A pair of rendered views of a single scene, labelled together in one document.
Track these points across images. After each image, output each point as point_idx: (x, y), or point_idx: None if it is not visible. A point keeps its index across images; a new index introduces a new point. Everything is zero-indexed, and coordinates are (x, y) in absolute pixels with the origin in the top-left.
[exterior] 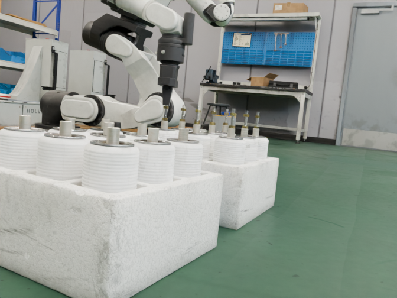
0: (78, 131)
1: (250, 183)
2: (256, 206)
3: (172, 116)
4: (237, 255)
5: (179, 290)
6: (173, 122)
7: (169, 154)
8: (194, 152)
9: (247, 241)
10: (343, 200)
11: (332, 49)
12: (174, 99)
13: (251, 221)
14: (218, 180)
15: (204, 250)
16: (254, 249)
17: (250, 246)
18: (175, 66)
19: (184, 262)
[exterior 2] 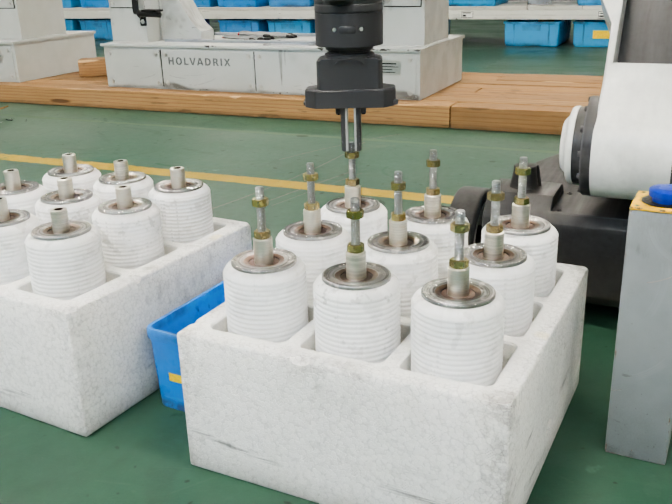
0: (102, 183)
1: (232, 387)
2: (307, 471)
3: (588, 172)
4: (42, 459)
5: None
6: (614, 189)
7: None
8: (27, 251)
9: (117, 476)
10: None
11: None
12: (618, 119)
13: (275, 493)
14: (50, 317)
15: (48, 419)
16: (67, 483)
17: (84, 478)
18: (320, 60)
19: (5, 405)
